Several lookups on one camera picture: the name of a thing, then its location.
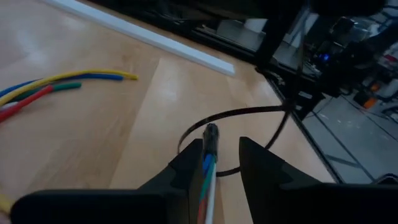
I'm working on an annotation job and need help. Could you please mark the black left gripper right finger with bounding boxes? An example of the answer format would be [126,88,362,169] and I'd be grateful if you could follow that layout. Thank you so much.
[239,136,398,224]

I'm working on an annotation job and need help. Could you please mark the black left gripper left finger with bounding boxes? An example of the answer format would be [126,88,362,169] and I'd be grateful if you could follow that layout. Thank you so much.
[11,139,205,224]

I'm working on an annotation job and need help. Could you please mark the black zip tie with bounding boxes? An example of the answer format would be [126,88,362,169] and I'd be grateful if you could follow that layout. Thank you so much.
[177,104,294,178]

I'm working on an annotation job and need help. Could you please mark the bundle of coloured wires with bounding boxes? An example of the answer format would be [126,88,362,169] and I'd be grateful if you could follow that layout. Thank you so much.
[6,82,217,203]

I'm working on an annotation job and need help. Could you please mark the white raceway cover strip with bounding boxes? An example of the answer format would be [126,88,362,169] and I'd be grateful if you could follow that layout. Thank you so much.
[42,0,236,77]

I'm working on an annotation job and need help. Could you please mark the black aluminium frame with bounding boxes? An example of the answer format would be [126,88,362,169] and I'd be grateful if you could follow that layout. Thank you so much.
[83,0,346,184]

